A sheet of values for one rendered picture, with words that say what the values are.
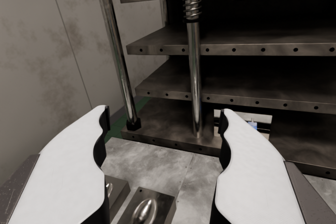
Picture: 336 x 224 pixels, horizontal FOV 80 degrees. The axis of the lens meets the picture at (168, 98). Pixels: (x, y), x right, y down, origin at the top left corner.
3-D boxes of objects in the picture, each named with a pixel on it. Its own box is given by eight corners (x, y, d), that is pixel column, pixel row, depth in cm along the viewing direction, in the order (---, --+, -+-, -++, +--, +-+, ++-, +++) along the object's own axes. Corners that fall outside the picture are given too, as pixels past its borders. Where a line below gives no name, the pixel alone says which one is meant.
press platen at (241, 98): (377, 118, 79) (382, 107, 77) (135, 95, 121) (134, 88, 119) (327, 59, 139) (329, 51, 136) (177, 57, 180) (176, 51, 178)
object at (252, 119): (267, 144, 102) (272, 115, 94) (213, 136, 112) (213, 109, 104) (266, 97, 142) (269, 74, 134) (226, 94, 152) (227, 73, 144)
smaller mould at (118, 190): (106, 231, 71) (101, 221, 68) (78, 219, 76) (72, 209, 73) (131, 190, 85) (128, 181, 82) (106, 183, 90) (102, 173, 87)
